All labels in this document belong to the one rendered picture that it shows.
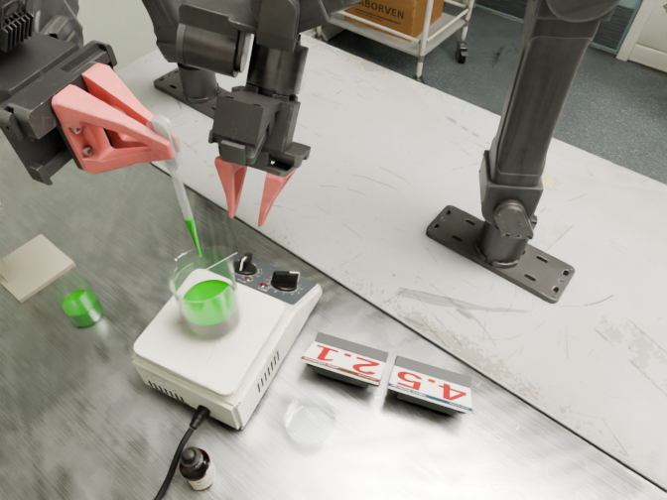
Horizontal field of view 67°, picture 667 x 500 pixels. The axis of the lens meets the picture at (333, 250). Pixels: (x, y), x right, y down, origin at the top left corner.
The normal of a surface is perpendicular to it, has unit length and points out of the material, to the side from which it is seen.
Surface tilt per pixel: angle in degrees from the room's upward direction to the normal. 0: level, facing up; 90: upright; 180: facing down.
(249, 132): 61
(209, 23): 91
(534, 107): 90
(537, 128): 90
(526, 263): 0
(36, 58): 2
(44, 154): 90
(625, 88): 0
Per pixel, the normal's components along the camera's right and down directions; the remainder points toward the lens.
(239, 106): -0.15, 0.35
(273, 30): -0.13, 0.76
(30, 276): 0.02, -0.64
